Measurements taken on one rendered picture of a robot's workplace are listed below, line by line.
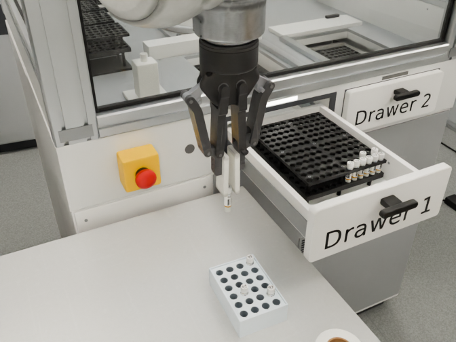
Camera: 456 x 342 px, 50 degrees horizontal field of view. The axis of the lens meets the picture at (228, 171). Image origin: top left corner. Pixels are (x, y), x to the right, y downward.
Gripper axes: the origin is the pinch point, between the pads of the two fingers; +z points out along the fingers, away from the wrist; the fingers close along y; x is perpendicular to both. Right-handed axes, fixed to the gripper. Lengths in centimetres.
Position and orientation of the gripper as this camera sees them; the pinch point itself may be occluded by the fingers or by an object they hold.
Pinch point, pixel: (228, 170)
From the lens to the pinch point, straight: 72.5
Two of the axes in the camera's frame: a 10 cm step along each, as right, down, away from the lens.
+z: -0.1, 8.3, 5.6
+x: 4.1, 5.1, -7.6
